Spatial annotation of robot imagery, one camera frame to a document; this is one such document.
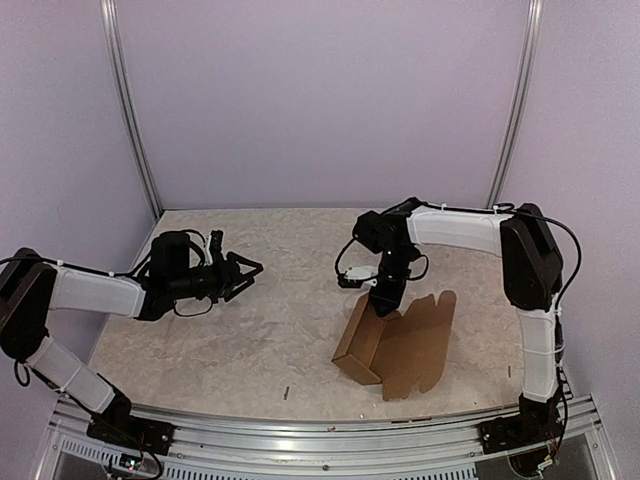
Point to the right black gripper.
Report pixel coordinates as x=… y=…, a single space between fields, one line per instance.
x=386 y=300

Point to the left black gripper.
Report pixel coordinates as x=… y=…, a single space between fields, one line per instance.
x=229 y=277

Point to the brown cardboard box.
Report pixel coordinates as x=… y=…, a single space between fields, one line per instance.
x=401 y=352

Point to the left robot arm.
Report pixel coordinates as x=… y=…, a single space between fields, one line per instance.
x=175 y=269

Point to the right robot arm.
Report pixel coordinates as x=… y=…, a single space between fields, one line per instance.
x=532 y=270

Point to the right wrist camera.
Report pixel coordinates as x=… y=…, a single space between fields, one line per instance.
x=357 y=277

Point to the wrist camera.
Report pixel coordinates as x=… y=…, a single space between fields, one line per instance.
x=357 y=277
x=213 y=247

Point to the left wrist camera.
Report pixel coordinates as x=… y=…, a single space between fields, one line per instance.
x=213 y=247

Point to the right aluminium frame post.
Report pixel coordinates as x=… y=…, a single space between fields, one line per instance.
x=519 y=100

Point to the aluminium frame post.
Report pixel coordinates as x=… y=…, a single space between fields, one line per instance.
x=109 y=15
x=519 y=100

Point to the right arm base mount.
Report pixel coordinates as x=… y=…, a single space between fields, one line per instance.
x=517 y=431

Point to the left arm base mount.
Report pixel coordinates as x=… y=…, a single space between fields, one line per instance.
x=145 y=435

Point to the front aluminium rail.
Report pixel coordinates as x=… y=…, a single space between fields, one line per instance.
x=218 y=447

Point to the left aluminium frame post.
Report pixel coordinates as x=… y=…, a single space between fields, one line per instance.
x=109 y=15

